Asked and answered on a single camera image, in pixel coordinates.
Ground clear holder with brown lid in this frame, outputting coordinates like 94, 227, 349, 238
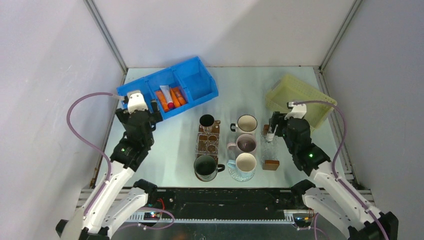
260, 124, 280, 171

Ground white toothpaste tube red cap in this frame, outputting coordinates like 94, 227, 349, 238
159, 85, 175, 110

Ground cream mug with black rim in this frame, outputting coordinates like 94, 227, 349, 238
230, 114, 258, 135

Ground pink mug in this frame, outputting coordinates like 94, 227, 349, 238
226, 134, 258, 157

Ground light blue mug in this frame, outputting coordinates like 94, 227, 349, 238
226, 153, 257, 174

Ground brown metallic cup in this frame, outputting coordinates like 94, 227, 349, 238
198, 114, 221, 134

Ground brown wooden oval tray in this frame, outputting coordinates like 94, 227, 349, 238
194, 120, 222, 182

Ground clear textured two-hole holder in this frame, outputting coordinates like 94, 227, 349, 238
195, 132, 219, 163

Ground dark green mug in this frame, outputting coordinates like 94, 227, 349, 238
193, 155, 226, 182

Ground white toothpaste tube dark cap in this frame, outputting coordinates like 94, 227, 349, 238
266, 124, 278, 142

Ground orange Beyou toothpaste tube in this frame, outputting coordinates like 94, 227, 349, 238
173, 87, 187, 106

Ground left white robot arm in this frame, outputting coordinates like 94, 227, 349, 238
56, 100, 163, 240

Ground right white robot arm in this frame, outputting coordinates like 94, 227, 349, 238
267, 111, 399, 240

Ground clear textured oval tray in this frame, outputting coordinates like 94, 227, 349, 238
228, 167, 256, 182

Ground small orange tube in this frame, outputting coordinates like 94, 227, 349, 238
155, 90, 170, 113

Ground cream perforated basket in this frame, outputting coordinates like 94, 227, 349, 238
265, 74, 338, 131

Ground blue three-compartment bin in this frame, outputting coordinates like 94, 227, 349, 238
116, 56, 219, 120

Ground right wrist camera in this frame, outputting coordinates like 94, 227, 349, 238
284, 101, 307, 120

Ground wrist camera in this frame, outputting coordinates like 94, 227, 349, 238
127, 90, 149, 114
284, 101, 307, 120

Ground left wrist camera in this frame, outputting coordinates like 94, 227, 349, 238
127, 90, 149, 114

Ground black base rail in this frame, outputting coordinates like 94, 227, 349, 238
147, 187, 317, 222

